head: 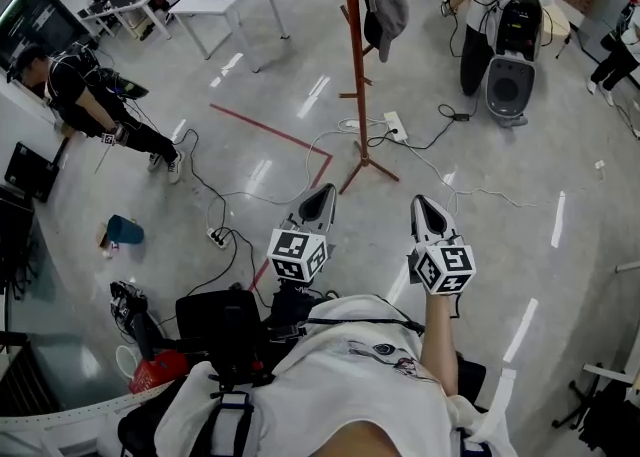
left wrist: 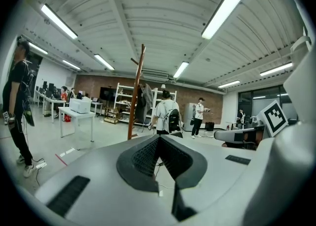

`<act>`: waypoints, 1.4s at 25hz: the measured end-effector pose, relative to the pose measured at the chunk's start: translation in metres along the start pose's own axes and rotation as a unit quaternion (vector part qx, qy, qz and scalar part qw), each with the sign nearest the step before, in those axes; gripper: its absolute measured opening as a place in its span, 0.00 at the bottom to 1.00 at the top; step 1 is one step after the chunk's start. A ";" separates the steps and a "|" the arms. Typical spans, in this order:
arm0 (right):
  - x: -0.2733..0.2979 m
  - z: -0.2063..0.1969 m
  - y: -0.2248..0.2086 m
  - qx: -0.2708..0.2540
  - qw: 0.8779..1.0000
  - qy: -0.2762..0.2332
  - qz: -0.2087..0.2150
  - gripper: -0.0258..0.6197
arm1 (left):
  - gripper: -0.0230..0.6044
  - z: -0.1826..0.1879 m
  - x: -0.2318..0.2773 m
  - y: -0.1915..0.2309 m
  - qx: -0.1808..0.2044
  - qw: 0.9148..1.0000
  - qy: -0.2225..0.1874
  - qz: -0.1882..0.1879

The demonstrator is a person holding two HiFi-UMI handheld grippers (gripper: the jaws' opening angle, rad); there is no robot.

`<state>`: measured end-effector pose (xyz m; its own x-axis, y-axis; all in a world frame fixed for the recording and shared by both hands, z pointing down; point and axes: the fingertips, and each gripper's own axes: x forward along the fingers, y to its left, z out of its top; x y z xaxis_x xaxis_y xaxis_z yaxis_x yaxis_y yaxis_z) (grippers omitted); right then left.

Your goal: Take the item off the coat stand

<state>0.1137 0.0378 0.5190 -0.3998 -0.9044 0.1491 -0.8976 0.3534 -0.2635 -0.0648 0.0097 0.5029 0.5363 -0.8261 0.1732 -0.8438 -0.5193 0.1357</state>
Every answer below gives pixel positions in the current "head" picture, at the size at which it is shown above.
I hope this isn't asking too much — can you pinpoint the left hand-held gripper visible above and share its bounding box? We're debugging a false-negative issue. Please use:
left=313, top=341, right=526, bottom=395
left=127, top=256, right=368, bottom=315
left=267, top=183, right=338, bottom=292

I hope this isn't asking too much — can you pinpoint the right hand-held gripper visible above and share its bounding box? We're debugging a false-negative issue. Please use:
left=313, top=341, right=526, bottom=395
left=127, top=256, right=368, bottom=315
left=407, top=194, right=477, bottom=297

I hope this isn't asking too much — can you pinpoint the brown wooden coat rack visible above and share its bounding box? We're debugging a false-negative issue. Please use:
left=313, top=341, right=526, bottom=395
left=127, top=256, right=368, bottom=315
left=337, top=0, right=401, bottom=196

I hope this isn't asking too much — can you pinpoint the person's right forearm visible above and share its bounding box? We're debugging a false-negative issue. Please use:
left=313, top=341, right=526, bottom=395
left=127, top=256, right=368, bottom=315
left=419, top=292, right=460, bottom=397

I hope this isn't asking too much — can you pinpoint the red floor tape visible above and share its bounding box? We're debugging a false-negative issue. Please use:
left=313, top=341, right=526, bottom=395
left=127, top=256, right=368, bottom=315
left=209, top=102, right=335, bottom=292

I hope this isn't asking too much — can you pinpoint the white power strip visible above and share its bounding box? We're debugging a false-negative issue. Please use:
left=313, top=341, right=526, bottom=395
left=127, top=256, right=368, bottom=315
left=383, top=110, right=409, bottom=143
left=206, top=226, right=233, bottom=249

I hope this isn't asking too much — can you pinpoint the black chair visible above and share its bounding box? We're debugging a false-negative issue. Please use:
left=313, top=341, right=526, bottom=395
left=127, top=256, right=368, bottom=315
left=174, top=288, right=262, bottom=382

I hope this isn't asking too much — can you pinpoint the person's white T-shirt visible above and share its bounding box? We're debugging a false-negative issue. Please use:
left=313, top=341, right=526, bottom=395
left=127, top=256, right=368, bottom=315
left=154, top=294, right=519, bottom=457

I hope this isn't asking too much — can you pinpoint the black and white backpack device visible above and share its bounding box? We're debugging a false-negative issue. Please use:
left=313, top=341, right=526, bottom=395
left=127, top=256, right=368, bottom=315
left=481, top=0, right=545, bottom=129

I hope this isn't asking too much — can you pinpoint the teal bin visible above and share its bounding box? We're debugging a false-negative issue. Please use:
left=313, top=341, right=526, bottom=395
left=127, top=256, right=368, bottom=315
left=106, top=214, right=146, bottom=247

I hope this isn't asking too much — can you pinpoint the red basket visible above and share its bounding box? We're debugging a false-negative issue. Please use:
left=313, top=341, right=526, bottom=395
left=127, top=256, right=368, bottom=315
left=128, top=349, right=191, bottom=395

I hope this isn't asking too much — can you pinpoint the white table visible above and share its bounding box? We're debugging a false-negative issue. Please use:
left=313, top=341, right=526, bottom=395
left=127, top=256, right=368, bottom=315
left=168, top=0, right=291, bottom=74

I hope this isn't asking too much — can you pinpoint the round wooden stool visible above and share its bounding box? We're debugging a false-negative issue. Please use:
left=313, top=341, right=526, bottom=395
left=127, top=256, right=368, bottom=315
left=541, top=3, right=574, bottom=60

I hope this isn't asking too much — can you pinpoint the black stand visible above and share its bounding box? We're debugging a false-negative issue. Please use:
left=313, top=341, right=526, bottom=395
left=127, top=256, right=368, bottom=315
left=551, top=363, right=640, bottom=452

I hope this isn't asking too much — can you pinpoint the long white desk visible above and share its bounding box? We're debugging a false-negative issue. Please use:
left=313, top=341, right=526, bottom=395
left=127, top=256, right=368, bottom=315
left=78, top=0, right=184, bottom=42

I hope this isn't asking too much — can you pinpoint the black case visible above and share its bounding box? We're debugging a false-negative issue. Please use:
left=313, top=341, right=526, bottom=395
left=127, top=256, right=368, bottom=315
left=4, top=141, right=61, bottom=204

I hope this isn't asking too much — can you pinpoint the white cable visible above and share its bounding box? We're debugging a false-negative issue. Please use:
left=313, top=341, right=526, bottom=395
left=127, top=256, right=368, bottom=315
left=304, top=116, right=557, bottom=219

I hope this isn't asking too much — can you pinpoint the black cable with adapter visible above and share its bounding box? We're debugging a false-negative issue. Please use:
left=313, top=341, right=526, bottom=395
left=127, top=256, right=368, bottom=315
left=367, top=103, right=472, bottom=152

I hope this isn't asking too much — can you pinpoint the black chest strap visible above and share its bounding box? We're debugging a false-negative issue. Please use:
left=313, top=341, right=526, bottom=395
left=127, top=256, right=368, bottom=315
left=303, top=316, right=427, bottom=337

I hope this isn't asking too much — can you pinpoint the white perforated rail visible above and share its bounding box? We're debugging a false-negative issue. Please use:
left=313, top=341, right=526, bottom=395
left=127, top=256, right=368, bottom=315
left=0, top=378, right=172, bottom=432

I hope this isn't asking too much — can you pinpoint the black wall screen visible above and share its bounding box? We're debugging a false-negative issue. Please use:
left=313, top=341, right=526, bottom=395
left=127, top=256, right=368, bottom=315
left=0, top=0, right=92, bottom=72

